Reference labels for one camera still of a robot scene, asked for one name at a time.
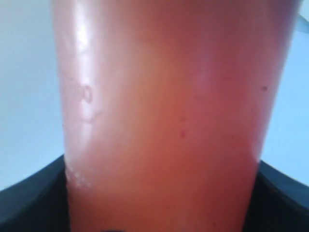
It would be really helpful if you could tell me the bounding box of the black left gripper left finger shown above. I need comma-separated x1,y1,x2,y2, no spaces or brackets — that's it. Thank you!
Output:
0,156,70,232

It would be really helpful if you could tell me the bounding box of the red sauce squeeze bottle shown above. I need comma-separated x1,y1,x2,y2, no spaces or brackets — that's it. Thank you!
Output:
51,0,301,232

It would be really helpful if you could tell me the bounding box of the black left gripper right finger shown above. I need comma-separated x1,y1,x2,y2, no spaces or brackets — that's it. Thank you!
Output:
243,161,309,232

